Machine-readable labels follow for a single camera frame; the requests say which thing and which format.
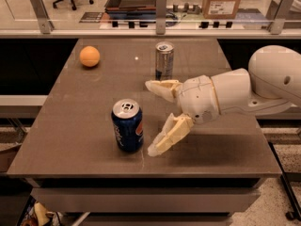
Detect tall silver energy drink can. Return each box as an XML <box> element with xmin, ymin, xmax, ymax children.
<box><xmin>155</xmin><ymin>41</ymin><xmax>174</xmax><ymax>80</ymax></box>

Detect cardboard box with label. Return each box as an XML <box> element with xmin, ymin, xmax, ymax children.
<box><xmin>202</xmin><ymin>0</ymin><xmax>241</xmax><ymax>19</ymax></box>

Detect clutter items under table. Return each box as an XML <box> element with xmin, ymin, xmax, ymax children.
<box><xmin>18</xmin><ymin>202</ymin><xmax>63</xmax><ymax>226</ymax></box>

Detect orange fruit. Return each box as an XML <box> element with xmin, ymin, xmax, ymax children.
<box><xmin>79</xmin><ymin>46</ymin><xmax>100</xmax><ymax>68</ymax></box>

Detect metal glass bracket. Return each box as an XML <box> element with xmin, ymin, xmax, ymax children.
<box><xmin>268</xmin><ymin>0</ymin><xmax>294</xmax><ymax>35</ymax></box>
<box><xmin>156</xmin><ymin>0</ymin><xmax>166</xmax><ymax>35</ymax></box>
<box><xmin>30</xmin><ymin>0</ymin><xmax>54</xmax><ymax>34</ymax></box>

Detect right metal glass bracket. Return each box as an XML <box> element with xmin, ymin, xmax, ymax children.
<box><xmin>268</xmin><ymin>0</ymin><xmax>294</xmax><ymax>35</ymax></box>

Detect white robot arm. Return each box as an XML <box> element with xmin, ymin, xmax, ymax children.
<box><xmin>145</xmin><ymin>45</ymin><xmax>301</xmax><ymax>156</ymax></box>

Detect middle metal glass bracket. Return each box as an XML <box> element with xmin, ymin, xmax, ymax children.
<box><xmin>156</xmin><ymin>0</ymin><xmax>166</xmax><ymax>35</ymax></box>

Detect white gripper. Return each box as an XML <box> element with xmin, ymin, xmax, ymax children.
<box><xmin>145</xmin><ymin>75</ymin><xmax>219</xmax><ymax>157</ymax></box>

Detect blue pepsi can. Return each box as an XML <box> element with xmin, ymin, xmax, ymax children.
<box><xmin>111</xmin><ymin>99</ymin><xmax>144</xmax><ymax>153</ymax></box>

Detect left metal glass bracket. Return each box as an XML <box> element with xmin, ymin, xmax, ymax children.
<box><xmin>30</xmin><ymin>0</ymin><xmax>54</xmax><ymax>34</ymax></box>

